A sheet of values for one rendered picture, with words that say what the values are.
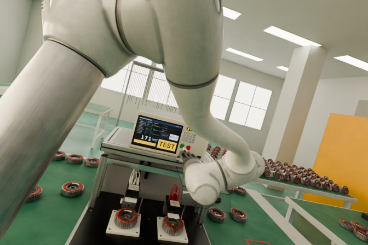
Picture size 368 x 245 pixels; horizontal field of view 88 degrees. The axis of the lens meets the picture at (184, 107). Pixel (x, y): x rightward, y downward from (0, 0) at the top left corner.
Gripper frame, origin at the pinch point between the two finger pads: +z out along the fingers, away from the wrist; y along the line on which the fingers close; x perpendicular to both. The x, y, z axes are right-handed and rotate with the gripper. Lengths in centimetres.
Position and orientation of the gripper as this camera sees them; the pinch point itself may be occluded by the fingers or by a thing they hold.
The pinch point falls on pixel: (184, 151)
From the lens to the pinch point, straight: 102.3
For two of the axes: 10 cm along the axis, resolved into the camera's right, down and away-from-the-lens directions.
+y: 9.5, 2.6, 1.9
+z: -1.7, -1.0, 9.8
